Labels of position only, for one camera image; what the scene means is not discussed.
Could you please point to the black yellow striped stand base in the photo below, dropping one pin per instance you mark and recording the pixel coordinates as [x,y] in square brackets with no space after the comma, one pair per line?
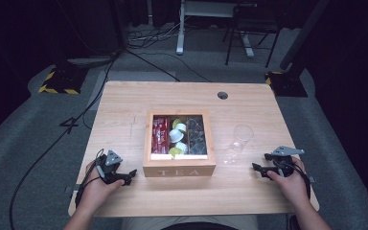
[62,81]
[286,84]

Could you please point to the green lid capsule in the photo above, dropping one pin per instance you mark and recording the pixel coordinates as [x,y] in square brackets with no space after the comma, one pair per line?
[176,122]
[174,152]

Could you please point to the white desk frame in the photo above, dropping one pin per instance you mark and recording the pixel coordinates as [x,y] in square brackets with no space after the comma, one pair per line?
[180,35]

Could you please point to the row of red packets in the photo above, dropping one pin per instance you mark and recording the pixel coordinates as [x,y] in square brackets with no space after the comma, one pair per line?
[159,135]

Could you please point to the wooden tea box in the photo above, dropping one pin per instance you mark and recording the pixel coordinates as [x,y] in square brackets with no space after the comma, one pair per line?
[179,167]

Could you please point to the dark tea bag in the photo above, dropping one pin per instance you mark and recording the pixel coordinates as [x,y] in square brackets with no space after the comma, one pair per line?
[199,148]
[195,126]

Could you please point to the black chair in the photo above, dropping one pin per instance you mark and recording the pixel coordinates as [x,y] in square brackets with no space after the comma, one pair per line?
[255,19]

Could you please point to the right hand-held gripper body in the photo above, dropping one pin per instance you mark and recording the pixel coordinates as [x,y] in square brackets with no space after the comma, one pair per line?
[286,164]

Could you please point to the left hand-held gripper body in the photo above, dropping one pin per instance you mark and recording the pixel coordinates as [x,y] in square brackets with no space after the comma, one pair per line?
[111,158]

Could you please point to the clear drinking glass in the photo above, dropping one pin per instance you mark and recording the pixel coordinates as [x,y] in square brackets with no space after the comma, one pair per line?
[243,132]

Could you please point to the white capsule cup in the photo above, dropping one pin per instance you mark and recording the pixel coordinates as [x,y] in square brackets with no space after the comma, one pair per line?
[182,147]
[175,136]
[181,127]

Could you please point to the person's left hand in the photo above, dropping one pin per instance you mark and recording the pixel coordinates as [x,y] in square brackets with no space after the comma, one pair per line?
[97,193]

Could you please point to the person's right hand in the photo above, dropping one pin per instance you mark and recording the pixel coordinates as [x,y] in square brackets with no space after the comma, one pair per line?
[294,187]

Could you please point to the dark slanted stand pole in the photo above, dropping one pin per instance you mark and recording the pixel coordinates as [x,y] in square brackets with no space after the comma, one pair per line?
[303,33]

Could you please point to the grey table edge clamp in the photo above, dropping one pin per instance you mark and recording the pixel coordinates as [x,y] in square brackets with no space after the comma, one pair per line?
[72,189]
[312,179]

